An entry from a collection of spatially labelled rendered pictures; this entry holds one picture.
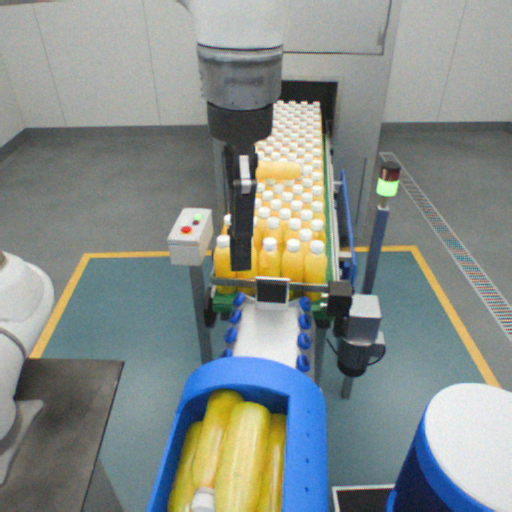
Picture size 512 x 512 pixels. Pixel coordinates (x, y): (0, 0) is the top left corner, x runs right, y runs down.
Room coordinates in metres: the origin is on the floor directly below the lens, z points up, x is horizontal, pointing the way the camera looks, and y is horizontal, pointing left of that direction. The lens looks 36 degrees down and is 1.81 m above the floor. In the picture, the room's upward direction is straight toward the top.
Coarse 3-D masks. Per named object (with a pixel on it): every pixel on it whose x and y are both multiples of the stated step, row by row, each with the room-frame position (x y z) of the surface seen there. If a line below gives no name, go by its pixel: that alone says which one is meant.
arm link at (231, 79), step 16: (208, 48) 0.44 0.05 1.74; (208, 64) 0.44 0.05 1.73; (224, 64) 0.43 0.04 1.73; (240, 64) 0.42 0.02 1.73; (256, 64) 0.43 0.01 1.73; (272, 64) 0.44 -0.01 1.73; (208, 80) 0.44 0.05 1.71; (224, 80) 0.43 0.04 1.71; (240, 80) 0.42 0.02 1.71; (256, 80) 0.43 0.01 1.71; (272, 80) 0.44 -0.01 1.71; (208, 96) 0.44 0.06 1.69; (224, 96) 0.43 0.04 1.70; (240, 96) 0.43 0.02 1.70; (256, 96) 0.43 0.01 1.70; (272, 96) 0.44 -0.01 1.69
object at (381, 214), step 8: (376, 208) 1.27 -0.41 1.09; (384, 208) 1.25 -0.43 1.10; (376, 216) 1.26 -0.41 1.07; (384, 216) 1.24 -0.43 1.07; (376, 224) 1.25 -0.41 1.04; (384, 224) 1.24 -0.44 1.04; (376, 232) 1.25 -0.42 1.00; (384, 232) 1.24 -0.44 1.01; (376, 240) 1.24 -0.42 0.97; (376, 248) 1.24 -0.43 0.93; (368, 256) 1.26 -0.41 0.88; (376, 256) 1.24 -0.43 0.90; (368, 264) 1.25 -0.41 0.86; (376, 264) 1.24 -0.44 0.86; (368, 272) 1.25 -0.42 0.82; (368, 280) 1.24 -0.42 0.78; (368, 288) 1.24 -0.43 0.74; (344, 384) 1.25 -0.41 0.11; (352, 384) 1.24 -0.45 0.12; (344, 392) 1.25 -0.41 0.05
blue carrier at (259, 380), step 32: (192, 384) 0.46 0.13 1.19; (224, 384) 0.43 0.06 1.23; (256, 384) 0.42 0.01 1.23; (288, 384) 0.44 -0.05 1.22; (192, 416) 0.48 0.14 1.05; (288, 416) 0.38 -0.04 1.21; (320, 416) 0.41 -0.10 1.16; (288, 448) 0.32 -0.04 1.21; (320, 448) 0.35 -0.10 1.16; (160, 480) 0.32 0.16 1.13; (288, 480) 0.28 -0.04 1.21; (320, 480) 0.30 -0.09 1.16
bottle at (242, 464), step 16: (240, 416) 0.39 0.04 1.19; (256, 416) 0.39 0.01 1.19; (240, 432) 0.36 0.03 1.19; (256, 432) 0.36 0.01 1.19; (224, 448) 0.35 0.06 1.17; (240, 448) 0.34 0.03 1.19; (256, 448) 0.34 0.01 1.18; (224, 464) 0.32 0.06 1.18; (240, 464) 0.31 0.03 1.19; (256, 464) 0.32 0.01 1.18; (224, 480) 0.29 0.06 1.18; (240, 480) 0.29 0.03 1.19; (256, 480) 0.29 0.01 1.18; (224, 496) 0.27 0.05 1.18; (240, 496) 0.27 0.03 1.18; (256, 496) 0.28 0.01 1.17
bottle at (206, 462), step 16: (208, 400) 0.47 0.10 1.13; (224, 400) 0.45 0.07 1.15; (240, 400) 0.46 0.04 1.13; (208, 416) 0.42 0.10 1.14; (224, 416) 0.42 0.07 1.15; (208, 432) 0.39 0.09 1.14; (224, 432) 0.39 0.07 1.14; (208, 448) 0.36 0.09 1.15; (192, 464) 0.34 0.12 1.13; (208, 464) 0.33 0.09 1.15; (192, 480) 0.32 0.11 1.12; (208, 480) 0.31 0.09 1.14
